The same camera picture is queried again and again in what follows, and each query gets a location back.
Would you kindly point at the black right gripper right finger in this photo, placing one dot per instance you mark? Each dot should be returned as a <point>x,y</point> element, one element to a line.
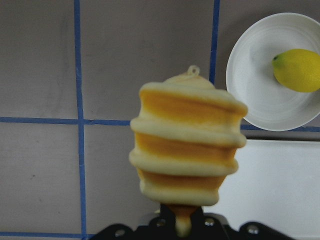
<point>211,226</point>

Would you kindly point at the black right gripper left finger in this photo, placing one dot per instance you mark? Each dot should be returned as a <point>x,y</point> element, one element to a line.
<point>161,227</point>

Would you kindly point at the sliced toy bread loaf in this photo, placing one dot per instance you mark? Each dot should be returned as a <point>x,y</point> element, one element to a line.
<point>186,136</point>

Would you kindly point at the cream plate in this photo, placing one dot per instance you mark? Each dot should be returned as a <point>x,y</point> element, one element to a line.
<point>250,78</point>

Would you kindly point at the white rectangular tray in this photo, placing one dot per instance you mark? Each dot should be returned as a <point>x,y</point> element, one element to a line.
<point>278,184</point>

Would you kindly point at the yellow lemon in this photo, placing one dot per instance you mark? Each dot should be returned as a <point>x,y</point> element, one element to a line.
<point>298,70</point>

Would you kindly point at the brown paper table mat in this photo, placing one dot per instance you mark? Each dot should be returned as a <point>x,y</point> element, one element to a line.
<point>70,73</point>

